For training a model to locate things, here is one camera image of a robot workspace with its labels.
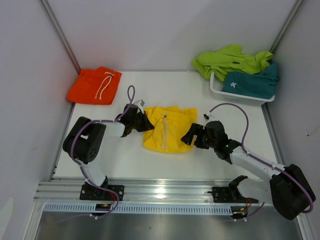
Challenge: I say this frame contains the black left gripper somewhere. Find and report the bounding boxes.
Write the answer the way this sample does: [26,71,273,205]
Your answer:
[130,111,154,133]

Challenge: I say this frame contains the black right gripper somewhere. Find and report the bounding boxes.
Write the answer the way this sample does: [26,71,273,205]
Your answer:
[180,123,217,150]

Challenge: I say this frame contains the yellow shorts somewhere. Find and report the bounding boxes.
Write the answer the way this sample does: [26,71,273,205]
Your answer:
[142,105,198,154]

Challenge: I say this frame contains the orange shorts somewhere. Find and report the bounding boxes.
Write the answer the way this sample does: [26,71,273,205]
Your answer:
[66,66,122,105]

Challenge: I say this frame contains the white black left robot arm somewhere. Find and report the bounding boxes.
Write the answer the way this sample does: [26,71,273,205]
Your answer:
[62,99,155,200]

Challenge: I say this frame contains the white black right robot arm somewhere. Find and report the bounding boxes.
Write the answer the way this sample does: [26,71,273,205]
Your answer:
[181,121,316,220]

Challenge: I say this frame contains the lime green shorts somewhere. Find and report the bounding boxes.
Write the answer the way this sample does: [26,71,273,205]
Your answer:
[191,44,274,83]

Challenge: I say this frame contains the teal shorts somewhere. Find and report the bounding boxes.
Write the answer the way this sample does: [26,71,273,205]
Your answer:
[221,61,280,99]

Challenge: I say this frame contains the white plastic laundry basket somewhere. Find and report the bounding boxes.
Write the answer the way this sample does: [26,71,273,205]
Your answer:
[209,72,275,107]

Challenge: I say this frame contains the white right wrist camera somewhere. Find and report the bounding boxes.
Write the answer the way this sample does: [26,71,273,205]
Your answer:
[203,112,215,123]

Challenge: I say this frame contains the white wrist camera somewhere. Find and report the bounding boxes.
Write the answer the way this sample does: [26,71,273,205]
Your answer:
[203,112,215,123]
[133,99,145,108]

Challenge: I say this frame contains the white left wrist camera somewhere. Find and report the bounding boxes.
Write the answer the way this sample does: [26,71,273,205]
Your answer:
[133,99,145,108]

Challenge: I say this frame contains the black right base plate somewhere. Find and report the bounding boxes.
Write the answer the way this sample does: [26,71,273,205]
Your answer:
[210,186,259,204]

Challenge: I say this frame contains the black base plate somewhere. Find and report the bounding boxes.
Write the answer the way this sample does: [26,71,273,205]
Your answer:
[210,186,259,204]
[79,183,125,201]

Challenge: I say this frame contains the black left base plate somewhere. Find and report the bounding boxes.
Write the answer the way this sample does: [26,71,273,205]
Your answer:
[79,183,125,201]

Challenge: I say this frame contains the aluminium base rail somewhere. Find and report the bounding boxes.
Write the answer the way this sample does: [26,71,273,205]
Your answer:
[33,177,307,207]

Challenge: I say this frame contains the white slotted cable duct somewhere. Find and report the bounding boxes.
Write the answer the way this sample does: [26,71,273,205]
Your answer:
[44,202,233,216]

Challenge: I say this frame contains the right aluminium frame post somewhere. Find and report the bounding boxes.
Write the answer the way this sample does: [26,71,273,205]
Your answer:
[269,0,307,54]

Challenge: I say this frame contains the aluminium frame post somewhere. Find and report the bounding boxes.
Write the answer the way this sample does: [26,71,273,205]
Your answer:
[269,0,307,54]
[38,0,81,74]

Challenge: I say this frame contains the left aluminium frame post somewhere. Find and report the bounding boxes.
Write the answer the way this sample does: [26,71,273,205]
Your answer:
[38,0,81,74]

